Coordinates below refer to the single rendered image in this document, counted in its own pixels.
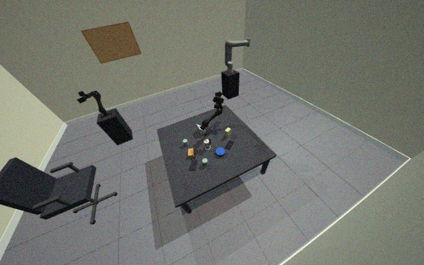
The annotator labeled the blue short cylinder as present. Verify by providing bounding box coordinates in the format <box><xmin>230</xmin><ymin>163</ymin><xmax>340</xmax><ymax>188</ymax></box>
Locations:
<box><xmin>216</xmin><ymin>147</ymin><xmax>225</xmax><ymax>157</ymax></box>

